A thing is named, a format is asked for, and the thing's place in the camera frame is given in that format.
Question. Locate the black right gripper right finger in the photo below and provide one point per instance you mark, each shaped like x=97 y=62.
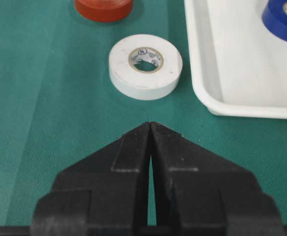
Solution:
x=199 y=193

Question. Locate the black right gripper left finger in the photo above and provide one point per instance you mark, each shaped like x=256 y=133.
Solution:
x=105 y=194

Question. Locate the white tape roll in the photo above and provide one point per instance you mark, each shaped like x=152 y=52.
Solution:
x=144 y=66

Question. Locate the blue tape roll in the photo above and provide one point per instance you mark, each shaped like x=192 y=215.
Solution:
x=274 y=18

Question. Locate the white plastic case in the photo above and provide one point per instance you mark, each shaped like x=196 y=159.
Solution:
x=238 y=67

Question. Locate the red tape roll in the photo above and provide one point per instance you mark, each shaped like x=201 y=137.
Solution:
x=104 y=10

